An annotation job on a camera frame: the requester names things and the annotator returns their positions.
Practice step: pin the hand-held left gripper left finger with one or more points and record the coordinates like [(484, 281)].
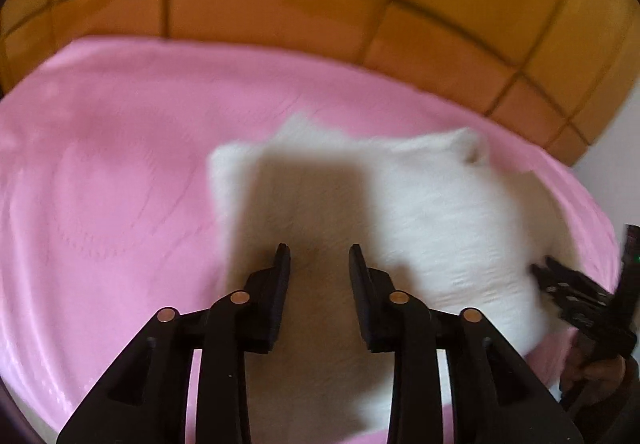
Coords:
[(272, 304)]

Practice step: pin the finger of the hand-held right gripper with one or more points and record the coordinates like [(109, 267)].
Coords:
[(580, 314), (570, 280)]

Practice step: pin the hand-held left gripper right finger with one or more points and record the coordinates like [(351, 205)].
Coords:
[(367, 304)]

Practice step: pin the white towel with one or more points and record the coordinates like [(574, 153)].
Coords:
[(425, 204)]

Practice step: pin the person's right hand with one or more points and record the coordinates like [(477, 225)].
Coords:
[(602, 374)]

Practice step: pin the pink quilted blanket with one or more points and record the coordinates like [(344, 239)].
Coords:
[(110, 174)]

